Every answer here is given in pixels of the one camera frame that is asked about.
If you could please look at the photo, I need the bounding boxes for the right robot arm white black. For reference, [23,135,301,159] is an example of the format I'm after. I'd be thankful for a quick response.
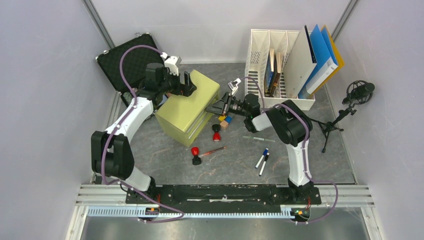
[205,92,314,204]

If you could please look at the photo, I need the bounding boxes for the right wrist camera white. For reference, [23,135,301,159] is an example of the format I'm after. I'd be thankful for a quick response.
[227,78,242,96]

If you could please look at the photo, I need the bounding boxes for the blue plastic folder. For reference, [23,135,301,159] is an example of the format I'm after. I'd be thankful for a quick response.
[297,25,329,99]

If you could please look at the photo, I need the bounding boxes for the green drawer cabinet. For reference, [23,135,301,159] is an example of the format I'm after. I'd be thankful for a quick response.
[155,70,220,147]

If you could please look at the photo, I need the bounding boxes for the Animal Farm book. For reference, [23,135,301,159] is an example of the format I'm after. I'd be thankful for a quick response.
[263,48,275,93]

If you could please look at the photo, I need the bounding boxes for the orange plastic folder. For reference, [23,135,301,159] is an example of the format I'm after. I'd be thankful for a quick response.
[309,25,345,94]

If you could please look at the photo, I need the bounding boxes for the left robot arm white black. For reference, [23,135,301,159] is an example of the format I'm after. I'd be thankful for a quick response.
[91,63,197,204]

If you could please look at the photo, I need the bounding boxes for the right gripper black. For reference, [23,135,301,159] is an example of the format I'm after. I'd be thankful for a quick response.
[204,92,249,118]

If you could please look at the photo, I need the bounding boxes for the red pen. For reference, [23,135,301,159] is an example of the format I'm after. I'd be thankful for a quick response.
[198,146,227,158]

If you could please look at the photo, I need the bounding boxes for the red black stamp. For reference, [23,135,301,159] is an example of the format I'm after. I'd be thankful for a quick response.
[191,146,202,166]
[212,124,221,142]

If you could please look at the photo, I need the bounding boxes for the wooden cube block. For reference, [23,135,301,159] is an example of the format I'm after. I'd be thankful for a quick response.
[219,120,230,130]

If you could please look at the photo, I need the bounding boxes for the brown small book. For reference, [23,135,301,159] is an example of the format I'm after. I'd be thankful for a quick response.
[268,52,285,97]

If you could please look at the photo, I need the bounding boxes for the white file organizer rack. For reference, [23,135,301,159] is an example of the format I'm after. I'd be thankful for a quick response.
[244,29,300,109]

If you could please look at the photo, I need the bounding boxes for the blue capped white marker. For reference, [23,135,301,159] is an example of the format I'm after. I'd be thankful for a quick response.
[255,148,269,169]

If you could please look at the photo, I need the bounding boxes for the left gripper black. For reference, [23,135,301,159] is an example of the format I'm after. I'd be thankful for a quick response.
[159,68,197,99]

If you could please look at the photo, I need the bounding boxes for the blue cylinder block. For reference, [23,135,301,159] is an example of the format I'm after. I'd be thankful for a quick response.
[224,116,232,124]

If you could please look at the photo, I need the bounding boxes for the black microphone on tripod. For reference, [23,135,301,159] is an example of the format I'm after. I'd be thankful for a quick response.
[310,80,375,153]

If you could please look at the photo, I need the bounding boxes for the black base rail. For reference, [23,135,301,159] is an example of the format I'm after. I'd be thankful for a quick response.
[145,184,322,215]

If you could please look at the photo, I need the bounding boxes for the black capped white marker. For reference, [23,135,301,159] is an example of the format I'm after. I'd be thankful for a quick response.
[258,152,270,177]

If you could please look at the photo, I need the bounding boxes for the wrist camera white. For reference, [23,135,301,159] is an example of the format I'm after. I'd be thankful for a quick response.
[227,78,242,96]
[160,52,182,76]

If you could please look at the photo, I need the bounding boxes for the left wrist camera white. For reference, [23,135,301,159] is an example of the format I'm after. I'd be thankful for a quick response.
[160,52,182,76]

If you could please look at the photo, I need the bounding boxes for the white paper box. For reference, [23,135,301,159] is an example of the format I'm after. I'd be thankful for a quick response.
[283,25,317,99]

